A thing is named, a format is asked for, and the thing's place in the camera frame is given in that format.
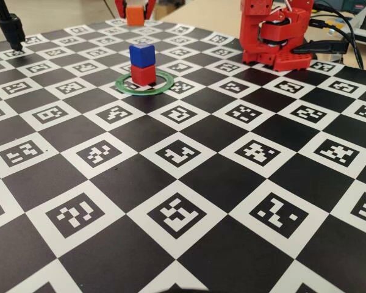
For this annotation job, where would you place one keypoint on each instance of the red cube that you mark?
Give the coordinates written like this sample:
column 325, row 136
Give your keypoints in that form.
column 143, row 74

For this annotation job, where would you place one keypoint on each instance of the orange-red gripper finger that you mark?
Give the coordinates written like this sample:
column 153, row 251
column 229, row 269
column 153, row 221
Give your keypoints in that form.
column 150, row 6
column 120, row 7

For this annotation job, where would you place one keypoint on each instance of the orange-red robot base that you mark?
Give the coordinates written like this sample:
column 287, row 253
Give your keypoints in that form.
column 292, row 62

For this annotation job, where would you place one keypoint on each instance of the green box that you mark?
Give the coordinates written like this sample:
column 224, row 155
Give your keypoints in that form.
column 353, row 3

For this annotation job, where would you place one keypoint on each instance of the black stand leg with clamp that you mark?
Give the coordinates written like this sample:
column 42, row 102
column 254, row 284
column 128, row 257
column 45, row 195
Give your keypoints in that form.
column 12, row 30

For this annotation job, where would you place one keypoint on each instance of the orange cube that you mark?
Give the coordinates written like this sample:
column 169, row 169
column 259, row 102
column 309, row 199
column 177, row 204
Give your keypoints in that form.
column 134, row 16

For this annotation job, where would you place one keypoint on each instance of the blue cube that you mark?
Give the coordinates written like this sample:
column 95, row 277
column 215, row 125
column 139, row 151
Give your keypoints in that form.
column 141, row 56

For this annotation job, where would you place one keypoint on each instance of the orange-red robot arm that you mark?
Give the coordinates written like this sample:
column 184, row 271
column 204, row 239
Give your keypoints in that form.
column 253, row 24

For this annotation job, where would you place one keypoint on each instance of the black white marker checkerboard mat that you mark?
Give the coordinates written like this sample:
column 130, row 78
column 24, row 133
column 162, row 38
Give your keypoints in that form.
column 231, row 183

